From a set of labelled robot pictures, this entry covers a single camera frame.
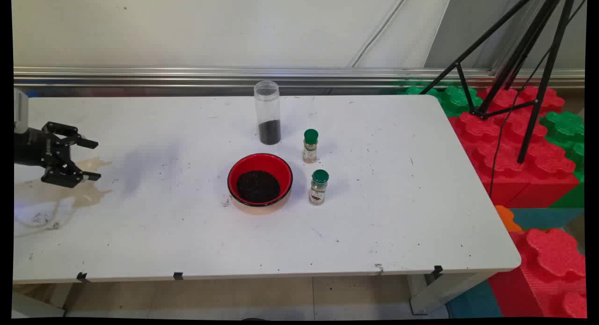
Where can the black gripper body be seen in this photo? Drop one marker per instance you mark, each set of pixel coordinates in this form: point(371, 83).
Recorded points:
point(32, 147)

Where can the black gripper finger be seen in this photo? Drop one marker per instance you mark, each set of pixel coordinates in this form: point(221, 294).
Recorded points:
point(70, 135)
point(68, 175)

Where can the clear plastic jar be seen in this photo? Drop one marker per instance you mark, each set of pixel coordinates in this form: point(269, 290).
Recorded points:
point(267, 105)

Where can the black seeds heap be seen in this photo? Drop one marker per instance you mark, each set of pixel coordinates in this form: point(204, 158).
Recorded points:
point(258, 187)
point(270, 133)

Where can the black table edge clip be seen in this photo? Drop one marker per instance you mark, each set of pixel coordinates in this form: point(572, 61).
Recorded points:
point(178, 276)
point(437, 271)
point(83, 276)

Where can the white table leg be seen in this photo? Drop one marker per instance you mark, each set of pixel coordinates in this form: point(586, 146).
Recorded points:
point(32, 306)
point(435, 297)

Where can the red bowl black rim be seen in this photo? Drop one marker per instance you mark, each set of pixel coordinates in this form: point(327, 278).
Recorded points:
point(243, 168)

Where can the green-capped beige powder spice bottle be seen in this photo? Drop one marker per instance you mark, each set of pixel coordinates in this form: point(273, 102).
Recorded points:
point(310, 149)

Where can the green-capped dark label spice bottle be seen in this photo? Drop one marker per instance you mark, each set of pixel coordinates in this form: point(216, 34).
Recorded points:
point(318, 189)

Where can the green foam block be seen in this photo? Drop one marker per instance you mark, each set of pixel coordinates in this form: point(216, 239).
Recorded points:
point(564, 123)
point(456, 100)

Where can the teal foam mat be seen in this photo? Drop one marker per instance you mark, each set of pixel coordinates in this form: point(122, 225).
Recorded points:
point(477, 301)
point(543, 218)

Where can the orange foam piece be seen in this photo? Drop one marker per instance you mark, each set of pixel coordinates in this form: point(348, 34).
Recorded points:
point(505, 217)

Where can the large red foam block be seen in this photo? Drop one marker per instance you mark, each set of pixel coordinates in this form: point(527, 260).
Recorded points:
point(510, 175)

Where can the black tripod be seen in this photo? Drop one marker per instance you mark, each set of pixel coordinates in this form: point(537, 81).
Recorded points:
point(540, 81)

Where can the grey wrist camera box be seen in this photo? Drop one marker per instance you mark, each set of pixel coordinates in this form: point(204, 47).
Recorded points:
point(20, 109)

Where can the aluminium wall rail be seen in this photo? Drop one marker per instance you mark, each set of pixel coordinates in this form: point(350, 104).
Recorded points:
point(140, 77)

